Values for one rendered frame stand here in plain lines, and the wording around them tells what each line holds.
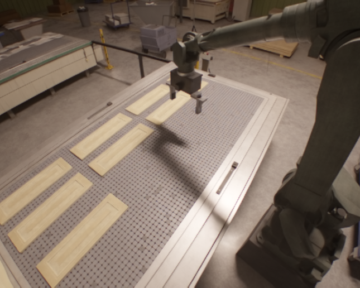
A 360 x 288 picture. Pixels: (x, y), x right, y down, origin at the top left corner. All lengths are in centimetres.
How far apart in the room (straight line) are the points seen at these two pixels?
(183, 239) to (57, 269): 80
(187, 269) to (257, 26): 139
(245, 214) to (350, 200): 122
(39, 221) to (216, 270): 163
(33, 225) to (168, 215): 96
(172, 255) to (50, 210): 94
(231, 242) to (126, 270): 130
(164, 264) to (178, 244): 14
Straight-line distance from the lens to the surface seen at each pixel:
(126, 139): 188
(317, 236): 159
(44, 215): 169
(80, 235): 149
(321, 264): 183
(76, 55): 487
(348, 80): 87
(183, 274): 134
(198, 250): 137
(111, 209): 149
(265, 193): 270
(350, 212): 157
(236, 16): 1006
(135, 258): 135
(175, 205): 144
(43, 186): 184
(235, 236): 235
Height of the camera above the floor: 217
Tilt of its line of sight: 47 degrees down
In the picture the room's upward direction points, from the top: straight up
